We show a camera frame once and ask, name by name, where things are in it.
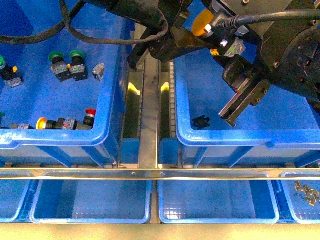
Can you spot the lower blue bin far left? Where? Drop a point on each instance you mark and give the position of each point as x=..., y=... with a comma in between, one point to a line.
x=16, y=199

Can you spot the green button left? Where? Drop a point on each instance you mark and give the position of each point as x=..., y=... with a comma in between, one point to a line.
x=59, y=67

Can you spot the green button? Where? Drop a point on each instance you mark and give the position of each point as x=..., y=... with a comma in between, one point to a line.
x=77, y=67
x=59, y=67

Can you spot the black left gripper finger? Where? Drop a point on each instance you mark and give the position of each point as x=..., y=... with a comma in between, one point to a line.
x=183, y=38

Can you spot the large yellow mushroom button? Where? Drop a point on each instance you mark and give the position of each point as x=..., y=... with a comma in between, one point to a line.
x=222, y=42

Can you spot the blue bin with buttons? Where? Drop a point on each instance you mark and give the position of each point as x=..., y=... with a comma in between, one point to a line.
x=43, y=95

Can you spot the metal rack centre rail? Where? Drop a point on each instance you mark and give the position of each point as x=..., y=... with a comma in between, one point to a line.
x=155, y=75

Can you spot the small clear contact block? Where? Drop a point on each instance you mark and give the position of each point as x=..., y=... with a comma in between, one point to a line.
x=98, y=72

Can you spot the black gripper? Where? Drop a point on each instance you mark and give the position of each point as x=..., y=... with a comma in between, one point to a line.
x=287, y=33

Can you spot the small red push button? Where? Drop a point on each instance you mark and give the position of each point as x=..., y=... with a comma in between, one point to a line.
x=89, y=118

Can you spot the black plastic clip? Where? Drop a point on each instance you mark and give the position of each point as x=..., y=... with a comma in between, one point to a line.
x=201, y=122

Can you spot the metal rack rail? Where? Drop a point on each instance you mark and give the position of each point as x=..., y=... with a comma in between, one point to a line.
x=197, y=174
x=155, y=75

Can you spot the empty blue upper bin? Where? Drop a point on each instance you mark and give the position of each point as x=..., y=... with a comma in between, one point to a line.
x=282, y=129

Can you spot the lower blue bin middle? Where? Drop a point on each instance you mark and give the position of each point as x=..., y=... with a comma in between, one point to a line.
x=217, y=202

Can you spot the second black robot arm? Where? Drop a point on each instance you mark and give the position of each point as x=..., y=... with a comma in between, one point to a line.
x=159, y=16

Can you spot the lower blue bin with clips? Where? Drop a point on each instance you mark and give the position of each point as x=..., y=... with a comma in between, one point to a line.
x=293, y=209

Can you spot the metal rack front rail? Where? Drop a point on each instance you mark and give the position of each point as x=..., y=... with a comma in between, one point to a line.
x=197, y=174

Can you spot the pile of metal clips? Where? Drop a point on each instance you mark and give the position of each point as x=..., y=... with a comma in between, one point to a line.
x=310, y=195

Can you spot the small yellow push button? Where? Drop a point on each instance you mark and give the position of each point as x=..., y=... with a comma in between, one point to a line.
x=61, y=124

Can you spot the green button right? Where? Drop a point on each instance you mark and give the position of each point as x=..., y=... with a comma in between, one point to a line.
x=77, y=67

